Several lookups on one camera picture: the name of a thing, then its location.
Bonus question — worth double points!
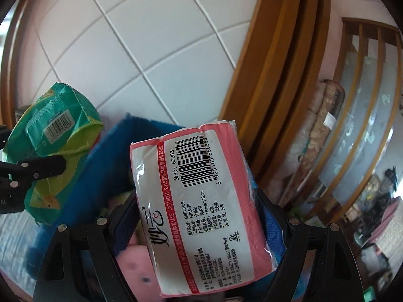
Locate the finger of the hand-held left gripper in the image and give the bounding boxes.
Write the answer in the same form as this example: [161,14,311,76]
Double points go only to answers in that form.
[0,125,15,152]
[0,155,67,196]

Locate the blue fabric storage box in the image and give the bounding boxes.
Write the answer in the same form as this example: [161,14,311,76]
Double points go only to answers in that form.
[31,113,284,302]

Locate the dark clutter pile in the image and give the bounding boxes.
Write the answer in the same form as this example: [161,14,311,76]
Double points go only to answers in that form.
[354,167,402,247]

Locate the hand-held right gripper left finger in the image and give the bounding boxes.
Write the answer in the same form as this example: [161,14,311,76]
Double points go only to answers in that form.
[33,192,142,302]

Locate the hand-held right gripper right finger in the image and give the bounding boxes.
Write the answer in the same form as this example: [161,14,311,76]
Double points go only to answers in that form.
[256,189,367,302]

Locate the curved wooden trim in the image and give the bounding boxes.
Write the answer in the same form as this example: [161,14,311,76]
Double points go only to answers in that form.
[0,0,51,126]

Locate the green tissue pack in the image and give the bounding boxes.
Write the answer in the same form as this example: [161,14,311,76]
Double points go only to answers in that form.
[7,82,104,227]

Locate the pink tissue pack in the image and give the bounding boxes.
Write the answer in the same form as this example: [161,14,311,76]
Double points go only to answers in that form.
[130,120,279,298]

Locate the rolled floral mats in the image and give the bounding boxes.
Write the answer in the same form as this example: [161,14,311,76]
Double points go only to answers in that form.
[277,80,345,208]

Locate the white striped bedsheet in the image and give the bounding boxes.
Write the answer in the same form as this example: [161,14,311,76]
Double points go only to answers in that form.
[0,212,48,290]

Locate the wooden frosted glass sliding door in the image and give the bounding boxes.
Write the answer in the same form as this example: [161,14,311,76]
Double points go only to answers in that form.
[315,16,403,227]

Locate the pink soft item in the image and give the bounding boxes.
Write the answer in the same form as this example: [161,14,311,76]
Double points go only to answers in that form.
[115,242,161,302]

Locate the wooden door frame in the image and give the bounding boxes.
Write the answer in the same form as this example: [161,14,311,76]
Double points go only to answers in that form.
[219,0,337,208]

